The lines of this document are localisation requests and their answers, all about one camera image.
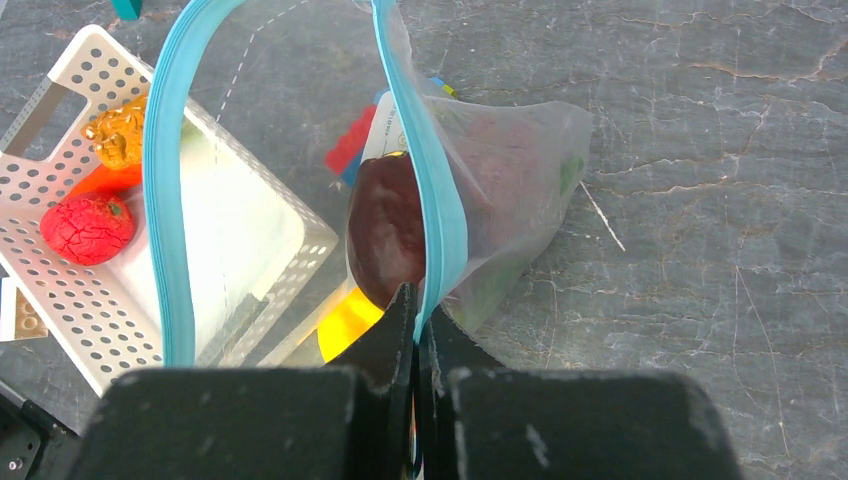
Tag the orange carrot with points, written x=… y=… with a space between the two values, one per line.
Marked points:
x=108 y=181

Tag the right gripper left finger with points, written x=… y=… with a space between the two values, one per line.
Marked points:
x=349 y=419

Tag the red grape bunch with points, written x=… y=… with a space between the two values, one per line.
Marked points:
x=501 y=182

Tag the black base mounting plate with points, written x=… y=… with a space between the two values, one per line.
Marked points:
x=34 y=444

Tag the red strawberry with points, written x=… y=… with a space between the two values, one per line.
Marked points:
x=88 y=229

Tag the green blue white block stack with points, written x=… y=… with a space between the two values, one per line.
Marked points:
x=19 y=320

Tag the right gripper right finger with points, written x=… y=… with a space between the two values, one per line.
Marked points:
x=481 y=420

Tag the white perforated plastic basket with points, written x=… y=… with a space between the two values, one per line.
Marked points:
x=252 y=244

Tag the teal small block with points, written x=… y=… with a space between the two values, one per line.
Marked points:
x=127 y=9

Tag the yellow lemon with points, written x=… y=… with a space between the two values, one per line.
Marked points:
x=345 y=323

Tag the orange crinkled ginger root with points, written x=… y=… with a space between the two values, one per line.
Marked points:
x=117 y=134

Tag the red blue yellow block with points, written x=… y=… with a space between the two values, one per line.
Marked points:
x=375 y=133

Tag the clear zip top bag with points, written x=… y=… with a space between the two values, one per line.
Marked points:
x=340 y=56

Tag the dark red apple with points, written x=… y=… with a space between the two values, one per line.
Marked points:
x=385 y=234

